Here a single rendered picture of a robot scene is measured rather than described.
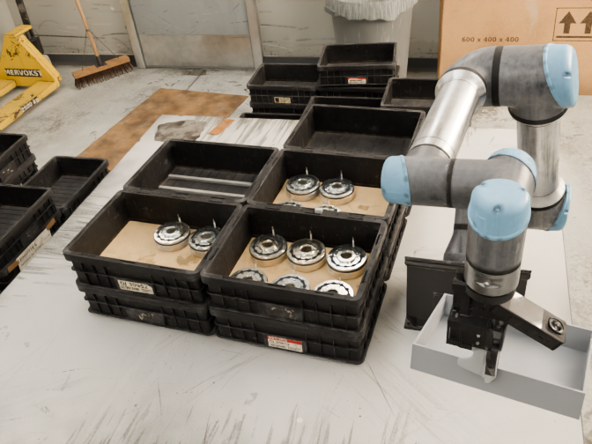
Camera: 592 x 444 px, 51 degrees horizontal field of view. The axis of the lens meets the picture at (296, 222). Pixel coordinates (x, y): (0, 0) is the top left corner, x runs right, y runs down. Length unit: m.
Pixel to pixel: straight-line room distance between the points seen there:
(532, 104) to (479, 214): 0.48
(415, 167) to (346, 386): 0.72
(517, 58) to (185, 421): 1.05
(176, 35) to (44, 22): 1.17
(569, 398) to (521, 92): 0.55
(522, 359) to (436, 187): 0.40
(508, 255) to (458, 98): 0.38
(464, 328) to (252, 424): 0.67
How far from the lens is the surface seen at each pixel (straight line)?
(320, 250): 1.62
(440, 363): 1.09
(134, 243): 1.83
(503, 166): 0.93
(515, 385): 1.07
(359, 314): 1.43
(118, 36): 5.32
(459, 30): 4.27
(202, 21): 4.90
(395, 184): 0.94
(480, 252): 0.85
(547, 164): 1.43
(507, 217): 0.81
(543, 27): 4.29
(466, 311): 0.96
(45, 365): 1.77
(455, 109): 1.10
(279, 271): 1.62
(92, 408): 1.62
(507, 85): 1.24
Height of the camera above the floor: 1.90
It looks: 37 degrees down
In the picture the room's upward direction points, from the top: 7 degrees counter-clockwise
